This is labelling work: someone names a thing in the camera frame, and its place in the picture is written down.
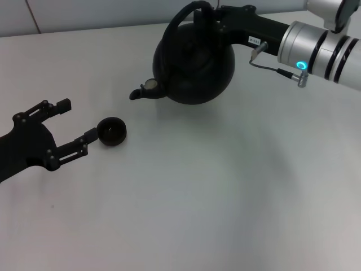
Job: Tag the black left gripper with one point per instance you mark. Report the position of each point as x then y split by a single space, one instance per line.
25 149

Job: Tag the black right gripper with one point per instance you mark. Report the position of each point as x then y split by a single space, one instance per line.
253 29

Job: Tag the small dark teacup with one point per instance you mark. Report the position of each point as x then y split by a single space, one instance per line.
112 137

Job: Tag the black round teapot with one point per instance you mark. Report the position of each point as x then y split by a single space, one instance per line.
197 73

